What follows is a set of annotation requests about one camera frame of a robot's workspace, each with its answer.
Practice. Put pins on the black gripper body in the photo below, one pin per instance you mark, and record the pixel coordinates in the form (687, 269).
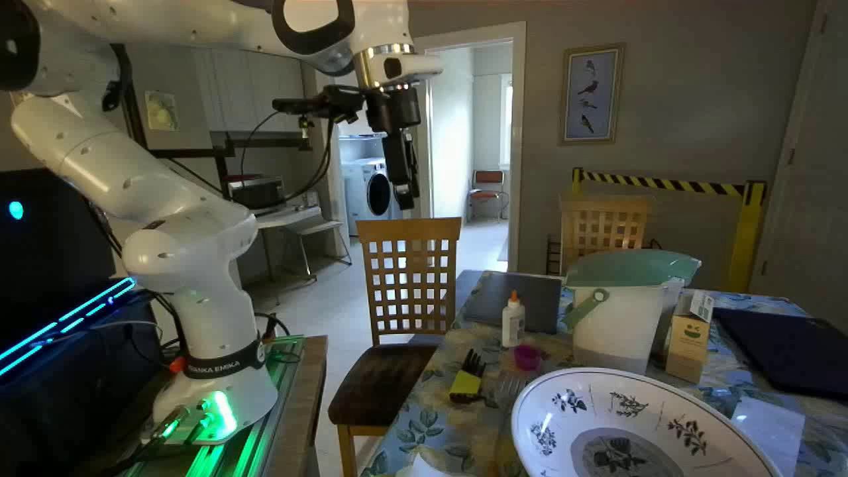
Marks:
(393, 113)

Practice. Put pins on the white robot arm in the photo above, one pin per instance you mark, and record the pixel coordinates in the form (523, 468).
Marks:
(62, 66)

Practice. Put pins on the white bucket with green lid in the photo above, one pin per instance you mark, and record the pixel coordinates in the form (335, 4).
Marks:
(618, 301)

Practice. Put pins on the white floral bowl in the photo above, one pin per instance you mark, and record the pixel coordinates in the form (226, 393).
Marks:
(603, 421)

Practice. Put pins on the white washing machine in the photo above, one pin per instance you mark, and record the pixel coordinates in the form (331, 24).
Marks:
(369, 191)

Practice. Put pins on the wooden lattice chair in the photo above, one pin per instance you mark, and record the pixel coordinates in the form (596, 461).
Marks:
(596, 223)
(413, 302)

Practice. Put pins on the framed bird picture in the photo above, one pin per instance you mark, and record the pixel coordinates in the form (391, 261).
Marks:
(593, 87)

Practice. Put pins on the white glue bottle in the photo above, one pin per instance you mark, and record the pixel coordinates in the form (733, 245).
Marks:
(512, 322)

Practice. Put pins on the purple small cap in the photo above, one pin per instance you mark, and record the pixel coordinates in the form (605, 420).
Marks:
(525, 355)

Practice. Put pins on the floral tablecloth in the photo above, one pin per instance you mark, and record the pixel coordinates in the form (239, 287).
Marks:
(470, 439)

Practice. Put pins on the small cardboard box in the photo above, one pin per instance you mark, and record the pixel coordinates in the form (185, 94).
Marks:
(687, 334)

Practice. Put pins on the yellow black barrier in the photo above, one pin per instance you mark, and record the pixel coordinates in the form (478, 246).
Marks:
(709, 217)

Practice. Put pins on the dark blue notebook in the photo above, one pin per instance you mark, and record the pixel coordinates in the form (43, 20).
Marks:
(794, 354)

